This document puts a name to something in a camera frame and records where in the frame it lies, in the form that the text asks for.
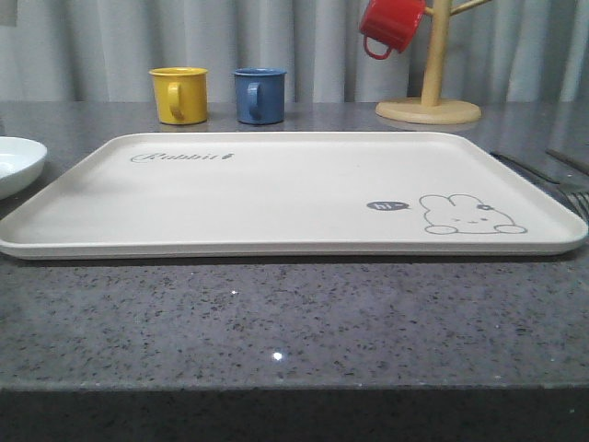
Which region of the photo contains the blue enamel mug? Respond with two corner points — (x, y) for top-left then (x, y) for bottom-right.
(234, 67), (286, 125)

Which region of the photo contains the wooden mug tree stand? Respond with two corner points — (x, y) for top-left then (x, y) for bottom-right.
(375, 0), (487, 124)

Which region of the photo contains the cream rabbit serving tray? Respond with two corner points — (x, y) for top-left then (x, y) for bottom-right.
(1, 132), (588, 259)

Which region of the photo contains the red enamel mug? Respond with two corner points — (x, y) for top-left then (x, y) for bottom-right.
(359, 0), (426, 60)

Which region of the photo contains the silver metal fork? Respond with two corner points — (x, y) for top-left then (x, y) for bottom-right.
(490, 152), (588, 223)

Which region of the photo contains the white round plate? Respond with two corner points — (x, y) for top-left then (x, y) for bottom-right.
(0, 136), (47, 199)

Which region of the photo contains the yellow enamel mug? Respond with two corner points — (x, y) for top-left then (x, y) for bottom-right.
(149, 67), (208, 125)

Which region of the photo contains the silver metal chopstick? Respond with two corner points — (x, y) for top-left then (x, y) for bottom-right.
(546, 149), (589, 176)

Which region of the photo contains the grey pleated curtain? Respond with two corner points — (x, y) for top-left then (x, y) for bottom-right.
(1, 1), (588, 104)

